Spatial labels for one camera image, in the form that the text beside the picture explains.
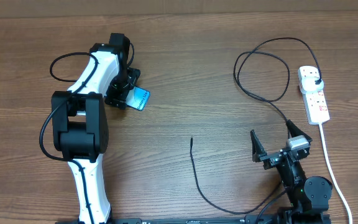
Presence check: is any white power strip cord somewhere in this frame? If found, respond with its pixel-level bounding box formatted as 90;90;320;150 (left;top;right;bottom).
318;123;354;224

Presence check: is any white power strip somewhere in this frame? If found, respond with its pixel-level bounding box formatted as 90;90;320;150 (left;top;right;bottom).
298;66;330;125

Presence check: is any white USB wall charger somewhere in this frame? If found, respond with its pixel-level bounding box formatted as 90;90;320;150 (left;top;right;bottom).
299;77;324;94

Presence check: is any blue-screen smartphone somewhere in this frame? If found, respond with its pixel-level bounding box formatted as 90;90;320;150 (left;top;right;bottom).
126;86;150;111

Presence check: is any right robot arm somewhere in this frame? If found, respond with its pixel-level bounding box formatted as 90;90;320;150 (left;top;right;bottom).
244;120;333;223

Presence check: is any black USB charging cable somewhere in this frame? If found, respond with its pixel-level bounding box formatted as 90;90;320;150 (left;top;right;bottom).
190;37;323;215

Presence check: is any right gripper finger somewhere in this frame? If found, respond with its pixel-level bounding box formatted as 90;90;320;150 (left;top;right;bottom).
250;130;267;162
286;119;313;142

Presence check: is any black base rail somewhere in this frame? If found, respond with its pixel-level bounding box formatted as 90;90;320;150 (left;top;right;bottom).
55;215;332;224

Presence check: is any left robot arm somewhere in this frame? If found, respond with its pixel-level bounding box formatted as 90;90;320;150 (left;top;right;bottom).
44;33;150;223

